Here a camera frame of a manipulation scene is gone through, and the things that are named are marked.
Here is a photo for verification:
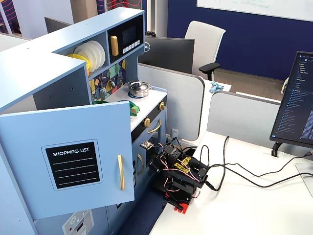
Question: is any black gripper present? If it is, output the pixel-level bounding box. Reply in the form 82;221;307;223
148;144;184;179

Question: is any red robot base clamp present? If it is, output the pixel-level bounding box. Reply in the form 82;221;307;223
163;190;194;214

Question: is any green plastic recipient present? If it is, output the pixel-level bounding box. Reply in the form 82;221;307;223
129;100;140;116

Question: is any blue shopping list cabinet door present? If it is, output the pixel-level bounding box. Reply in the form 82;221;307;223
0;100;135;220

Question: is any grey desk partition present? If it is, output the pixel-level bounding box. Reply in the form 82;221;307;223
206;91;282;148
137;63;205;142

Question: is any silver toy pot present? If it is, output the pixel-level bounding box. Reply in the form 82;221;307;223
127;83;151;98

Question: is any silver pot lid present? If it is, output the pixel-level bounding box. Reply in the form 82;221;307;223
129;81;149;91

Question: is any silver hanging spatula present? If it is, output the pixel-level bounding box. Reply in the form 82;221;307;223
98;75;107;96

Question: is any blue crumpled cloth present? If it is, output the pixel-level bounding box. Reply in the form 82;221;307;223
208;82;224;94

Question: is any black Dell monitor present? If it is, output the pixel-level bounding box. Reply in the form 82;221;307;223
138;36;196;75

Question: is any white toy plate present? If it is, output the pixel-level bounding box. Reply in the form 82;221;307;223
83;42;102;71
89;40;106;67
73;44;96;73

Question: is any white office chair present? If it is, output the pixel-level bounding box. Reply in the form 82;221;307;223
184;20;226;81

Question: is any yellow toy plate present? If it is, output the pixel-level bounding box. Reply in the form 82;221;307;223
66;53;91;72

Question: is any white yellow bundle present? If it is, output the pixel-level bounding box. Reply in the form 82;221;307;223
281;76;291;95

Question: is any monitor showing code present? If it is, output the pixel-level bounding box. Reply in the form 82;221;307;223
269;50;313;148

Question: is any blue toy kitchen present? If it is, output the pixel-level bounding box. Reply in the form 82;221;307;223
0;6;169;235

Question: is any dark monitor back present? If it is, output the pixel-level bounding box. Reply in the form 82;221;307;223
44;17;72;34

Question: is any whiteboard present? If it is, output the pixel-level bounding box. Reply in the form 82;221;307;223
196;0;313;23

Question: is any gold lower door handle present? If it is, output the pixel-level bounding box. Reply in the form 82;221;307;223
137;154;145;175

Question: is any gold cabinet door handle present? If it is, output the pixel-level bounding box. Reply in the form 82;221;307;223
117;154;126;191

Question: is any gold oven handle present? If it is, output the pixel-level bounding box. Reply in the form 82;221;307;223
148;119;162;134

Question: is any black power cable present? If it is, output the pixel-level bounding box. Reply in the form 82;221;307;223
205;136;231;192

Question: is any black USB cable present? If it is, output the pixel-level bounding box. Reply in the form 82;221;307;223
207;151;313;178

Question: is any gold microwave handle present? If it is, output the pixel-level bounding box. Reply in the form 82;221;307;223
110;35;119;56

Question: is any silver monitor base plate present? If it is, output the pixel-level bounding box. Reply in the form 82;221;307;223
295;162;313;197

